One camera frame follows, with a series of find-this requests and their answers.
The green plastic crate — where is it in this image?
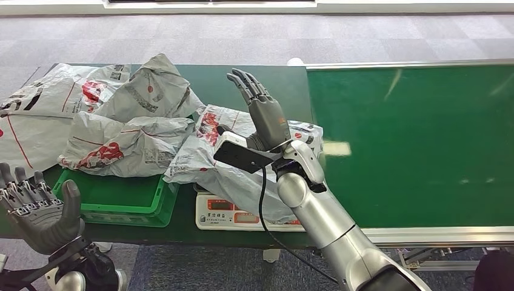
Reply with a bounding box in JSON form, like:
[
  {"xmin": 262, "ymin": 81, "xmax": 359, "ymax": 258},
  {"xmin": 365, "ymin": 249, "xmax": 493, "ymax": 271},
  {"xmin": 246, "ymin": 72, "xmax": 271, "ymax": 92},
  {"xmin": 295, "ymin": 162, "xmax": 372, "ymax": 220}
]
[{"xmin": 52, "ymin": 169, "xmax": 180, "ymax": 229}]

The white weighing scale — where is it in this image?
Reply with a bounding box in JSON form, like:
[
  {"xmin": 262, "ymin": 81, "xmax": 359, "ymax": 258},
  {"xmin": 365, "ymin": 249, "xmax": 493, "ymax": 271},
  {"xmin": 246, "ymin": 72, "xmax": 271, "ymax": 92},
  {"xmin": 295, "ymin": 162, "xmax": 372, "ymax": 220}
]
[{"xmin": 195, "ymin": 189, "xmax": 306, "ymax": 233}]

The crumpled grey mailer bag, barcode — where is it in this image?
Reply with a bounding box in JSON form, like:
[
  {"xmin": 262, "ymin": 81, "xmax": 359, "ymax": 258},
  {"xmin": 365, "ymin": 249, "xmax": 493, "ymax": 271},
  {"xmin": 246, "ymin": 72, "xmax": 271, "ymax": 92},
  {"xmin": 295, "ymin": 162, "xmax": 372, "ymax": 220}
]
[{"xmin": 94, "ymin": 53, "xmax": 205, "ymax": 123}]

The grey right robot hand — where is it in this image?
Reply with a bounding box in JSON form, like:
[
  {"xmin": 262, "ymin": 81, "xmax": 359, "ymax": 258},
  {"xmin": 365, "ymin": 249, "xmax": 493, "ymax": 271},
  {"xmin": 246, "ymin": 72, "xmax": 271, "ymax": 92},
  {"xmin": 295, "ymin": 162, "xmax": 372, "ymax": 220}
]
[{"xmin": 225, "ymin": 67, "xmax": 292, "ymax": 153}]

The green conveyor belt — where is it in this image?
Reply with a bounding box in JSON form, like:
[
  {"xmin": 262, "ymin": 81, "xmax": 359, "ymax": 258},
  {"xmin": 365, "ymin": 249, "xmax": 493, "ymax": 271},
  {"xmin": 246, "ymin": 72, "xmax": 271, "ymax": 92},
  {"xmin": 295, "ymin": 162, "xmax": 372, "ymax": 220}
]
[{"xmin": 307, "ymin": 64, "xmax": 514, "ymax": 230}]

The black object on floor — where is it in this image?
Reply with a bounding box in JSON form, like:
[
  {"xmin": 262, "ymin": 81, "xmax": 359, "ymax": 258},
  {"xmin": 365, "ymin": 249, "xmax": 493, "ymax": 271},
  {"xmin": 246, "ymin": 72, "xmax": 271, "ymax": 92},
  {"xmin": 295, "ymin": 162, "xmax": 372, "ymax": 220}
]
[{"xmin": 473, "ymin": 249, "xmax": 514, "ymax": 291}]

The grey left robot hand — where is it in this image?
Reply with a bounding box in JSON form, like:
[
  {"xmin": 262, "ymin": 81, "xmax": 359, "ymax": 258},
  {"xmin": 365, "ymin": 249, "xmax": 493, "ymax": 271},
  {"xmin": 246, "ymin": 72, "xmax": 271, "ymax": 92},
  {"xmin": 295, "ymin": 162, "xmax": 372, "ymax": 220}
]
[{"xmin": 0, "ymin": 162, "xmax": 86, "ymax": 256}]

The aluminium conveyor frame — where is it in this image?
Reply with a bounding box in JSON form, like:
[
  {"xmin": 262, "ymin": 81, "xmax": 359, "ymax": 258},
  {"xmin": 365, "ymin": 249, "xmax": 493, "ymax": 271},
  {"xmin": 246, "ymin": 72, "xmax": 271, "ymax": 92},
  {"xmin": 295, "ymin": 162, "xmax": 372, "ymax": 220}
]
[{"xmin": 305, "ymin": 59, "xmax": 514, "ymax": 270}]

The crumpled grey mailer bag, red logo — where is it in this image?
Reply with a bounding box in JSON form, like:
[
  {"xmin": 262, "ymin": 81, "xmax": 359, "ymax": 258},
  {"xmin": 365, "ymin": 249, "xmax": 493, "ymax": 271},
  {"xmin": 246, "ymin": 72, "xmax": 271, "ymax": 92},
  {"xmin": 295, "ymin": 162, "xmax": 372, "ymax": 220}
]
[{"xmin": 58, "ymin": 112, "xmax": 196, "ymax": 178}]

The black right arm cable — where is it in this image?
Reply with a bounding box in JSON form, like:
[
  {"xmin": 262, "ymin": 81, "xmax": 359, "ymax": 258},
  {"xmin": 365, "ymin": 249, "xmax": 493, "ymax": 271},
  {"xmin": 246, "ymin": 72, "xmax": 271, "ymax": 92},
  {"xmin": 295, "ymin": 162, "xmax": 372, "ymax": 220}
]
[{"xmin": 258, "ymin": 166, "xmax": 339, "ymax": 284}]

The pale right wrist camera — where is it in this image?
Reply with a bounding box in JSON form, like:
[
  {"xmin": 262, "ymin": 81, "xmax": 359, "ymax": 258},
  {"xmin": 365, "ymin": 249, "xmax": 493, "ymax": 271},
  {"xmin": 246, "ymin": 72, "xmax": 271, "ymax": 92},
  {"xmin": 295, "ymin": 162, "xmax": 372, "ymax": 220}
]
[{"xmin": 213, "ymin": 126, "xmax": 282, "ymax": 174}]

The large flat grey mailer bag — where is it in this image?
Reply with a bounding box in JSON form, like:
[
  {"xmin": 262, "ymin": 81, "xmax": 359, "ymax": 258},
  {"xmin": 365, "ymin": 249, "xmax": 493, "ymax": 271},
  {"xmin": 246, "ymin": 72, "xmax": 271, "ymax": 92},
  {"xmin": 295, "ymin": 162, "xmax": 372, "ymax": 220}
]
[{"xmin": 0, "ymin": 63, "xmax": 132, "ymax": 178}]

